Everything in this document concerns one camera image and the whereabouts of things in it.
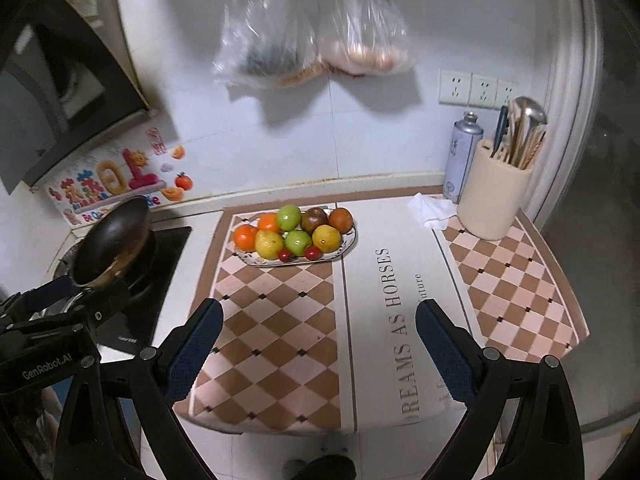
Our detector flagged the white crumpled tissue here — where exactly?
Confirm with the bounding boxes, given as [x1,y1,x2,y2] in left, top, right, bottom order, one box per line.
[407,192,460,231]

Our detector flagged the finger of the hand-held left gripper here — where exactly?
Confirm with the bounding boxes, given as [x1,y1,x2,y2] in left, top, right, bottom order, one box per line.
[0,275,85,323]
[75,281,132,332]

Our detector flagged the dark shoe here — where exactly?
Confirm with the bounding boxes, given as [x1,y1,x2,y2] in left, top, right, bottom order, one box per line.
[282,454,359,480]

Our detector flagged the black frying pan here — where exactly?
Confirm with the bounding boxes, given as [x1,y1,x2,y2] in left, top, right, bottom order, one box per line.
[69,196,154,289]

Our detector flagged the grey spray can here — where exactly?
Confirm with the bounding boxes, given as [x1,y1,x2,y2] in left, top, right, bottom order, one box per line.
[442,111,485,205]

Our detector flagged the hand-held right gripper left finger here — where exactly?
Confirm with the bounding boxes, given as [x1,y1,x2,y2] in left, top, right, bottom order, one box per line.
[52,297,224,480]

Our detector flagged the white wall outlet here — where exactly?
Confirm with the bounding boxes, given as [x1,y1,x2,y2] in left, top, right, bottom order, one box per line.
[471,73,497,109]
[438,68,472,107]
[496,79,519,110]

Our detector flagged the clear plastic bag of eggs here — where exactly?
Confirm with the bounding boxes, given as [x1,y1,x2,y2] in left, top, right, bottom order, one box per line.
[315,0,417,79]

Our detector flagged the wooden chopsticks bundle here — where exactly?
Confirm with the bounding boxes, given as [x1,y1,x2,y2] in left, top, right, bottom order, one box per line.
[504,110,549,171]

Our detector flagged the yellow lemon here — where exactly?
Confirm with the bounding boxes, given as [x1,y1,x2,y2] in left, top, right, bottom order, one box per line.
[312,225,343,254]
[255,229,285,261]

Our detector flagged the kitchen utensils in holder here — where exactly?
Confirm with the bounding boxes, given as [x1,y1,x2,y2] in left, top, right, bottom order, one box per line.
[510,95,549,166]

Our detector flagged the brown round fruit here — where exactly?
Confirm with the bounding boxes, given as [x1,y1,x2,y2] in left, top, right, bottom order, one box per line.
[327,207,355,234]
[300,207,330,233]

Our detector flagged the patterned oval plate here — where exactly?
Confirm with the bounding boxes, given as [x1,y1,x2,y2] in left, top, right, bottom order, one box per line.
[230,212,359,267]

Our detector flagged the green apple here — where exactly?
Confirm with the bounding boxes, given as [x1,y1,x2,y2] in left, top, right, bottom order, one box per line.
[276,203,303,231]
[283,229,312,255]

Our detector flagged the black glass stove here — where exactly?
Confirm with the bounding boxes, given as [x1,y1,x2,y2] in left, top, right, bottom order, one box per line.
[49,225,194,357]

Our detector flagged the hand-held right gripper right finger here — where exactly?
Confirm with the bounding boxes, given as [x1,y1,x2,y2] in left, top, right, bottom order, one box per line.
[415,298,596,480]

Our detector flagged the white door frame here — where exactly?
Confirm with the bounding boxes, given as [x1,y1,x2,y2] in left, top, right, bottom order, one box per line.
[525,0,602,223]

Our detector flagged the brown checkered counter mat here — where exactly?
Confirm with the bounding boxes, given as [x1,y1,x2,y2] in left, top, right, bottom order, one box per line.
[188,192,592,434]

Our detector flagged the black range hood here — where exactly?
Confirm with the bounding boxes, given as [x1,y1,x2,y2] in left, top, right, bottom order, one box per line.
[0,0,152,197]

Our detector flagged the cartoon fruit wall sticker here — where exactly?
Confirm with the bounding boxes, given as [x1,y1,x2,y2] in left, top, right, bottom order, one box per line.
[43,127,194,226]

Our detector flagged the black handled knife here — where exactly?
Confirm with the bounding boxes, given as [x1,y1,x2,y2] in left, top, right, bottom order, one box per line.
[489,104,510,159]

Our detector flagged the cream utensil holder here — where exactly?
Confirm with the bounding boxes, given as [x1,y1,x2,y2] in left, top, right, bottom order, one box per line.
[456,138,534,241]

